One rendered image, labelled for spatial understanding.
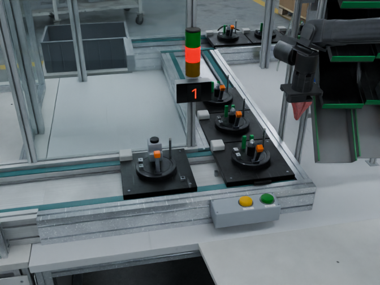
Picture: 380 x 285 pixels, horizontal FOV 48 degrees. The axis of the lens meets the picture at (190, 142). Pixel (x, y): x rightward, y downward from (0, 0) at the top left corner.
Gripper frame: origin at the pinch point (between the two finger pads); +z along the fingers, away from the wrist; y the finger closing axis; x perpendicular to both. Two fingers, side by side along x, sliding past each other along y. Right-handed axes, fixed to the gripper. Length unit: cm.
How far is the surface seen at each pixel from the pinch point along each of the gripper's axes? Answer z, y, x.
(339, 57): -12.4, -16.3, -11.8
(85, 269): 44, 65, 7
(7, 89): 41, 107, -118
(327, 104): 3.3, -15.8, -11.4
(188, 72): -2.5, 26.4, -29.2
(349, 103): 3.1, -22.9, -10.4
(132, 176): 28, 48, -16
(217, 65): 33, -6, -113
